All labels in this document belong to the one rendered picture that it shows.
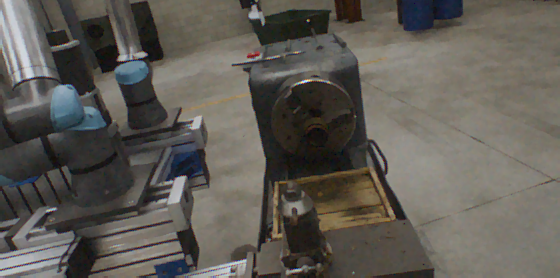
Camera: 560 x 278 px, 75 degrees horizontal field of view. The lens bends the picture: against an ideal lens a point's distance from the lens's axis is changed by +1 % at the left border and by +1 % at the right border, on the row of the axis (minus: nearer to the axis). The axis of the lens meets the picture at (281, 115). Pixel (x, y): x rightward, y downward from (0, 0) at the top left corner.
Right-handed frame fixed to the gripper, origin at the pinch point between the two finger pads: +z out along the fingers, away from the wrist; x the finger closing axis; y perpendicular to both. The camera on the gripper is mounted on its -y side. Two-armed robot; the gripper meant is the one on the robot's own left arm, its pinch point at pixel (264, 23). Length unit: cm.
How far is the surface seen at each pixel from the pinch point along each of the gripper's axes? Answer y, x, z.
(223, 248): 68, -36, 135
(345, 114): -17, 43, 33
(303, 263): 9, 98, 40
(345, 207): -6, 66, 54
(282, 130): 6, 37, 35
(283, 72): -1.2, 20.3, 18.0
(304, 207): 5, 96, 28
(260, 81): 8.7, 20.4, 18.6
